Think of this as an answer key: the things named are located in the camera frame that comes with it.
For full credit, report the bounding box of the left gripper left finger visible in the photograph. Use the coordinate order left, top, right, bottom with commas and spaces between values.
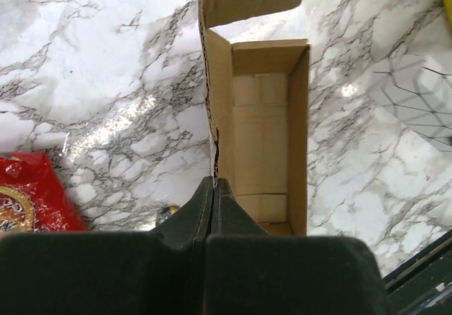
1, 177, 214, 314

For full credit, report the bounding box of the yellow utility knife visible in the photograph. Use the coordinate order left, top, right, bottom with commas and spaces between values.
155, 206, 179, 226

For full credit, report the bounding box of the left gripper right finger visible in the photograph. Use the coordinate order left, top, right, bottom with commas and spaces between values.
204, 179, 392, 314

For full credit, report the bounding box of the brown cardboard express box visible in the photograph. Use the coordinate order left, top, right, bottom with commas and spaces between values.
198, 0, 310, 236

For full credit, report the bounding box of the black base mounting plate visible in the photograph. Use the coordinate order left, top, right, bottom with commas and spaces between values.
383, 232, 452, 315

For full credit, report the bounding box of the red snack bag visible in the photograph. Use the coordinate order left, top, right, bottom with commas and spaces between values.
1, 152, 88, 237

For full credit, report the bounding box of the white geometric patterned box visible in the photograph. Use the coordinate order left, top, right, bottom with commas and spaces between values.
368, 53, 451, 155

